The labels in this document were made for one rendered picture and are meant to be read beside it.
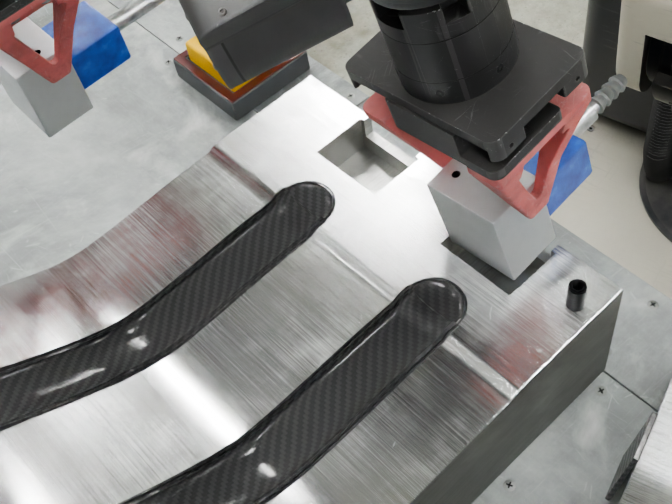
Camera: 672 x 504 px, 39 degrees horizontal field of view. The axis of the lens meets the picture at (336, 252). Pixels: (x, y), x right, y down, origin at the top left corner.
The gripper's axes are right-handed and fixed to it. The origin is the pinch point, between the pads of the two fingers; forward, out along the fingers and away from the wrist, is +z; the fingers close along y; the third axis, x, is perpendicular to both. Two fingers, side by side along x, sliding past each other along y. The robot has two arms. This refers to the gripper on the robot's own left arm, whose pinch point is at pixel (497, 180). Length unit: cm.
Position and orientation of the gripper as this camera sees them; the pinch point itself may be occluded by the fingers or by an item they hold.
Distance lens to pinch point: 52.2
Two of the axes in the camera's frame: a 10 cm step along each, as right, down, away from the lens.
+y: 6.4, 4.6, -6.2
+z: 3.3, 5.7, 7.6
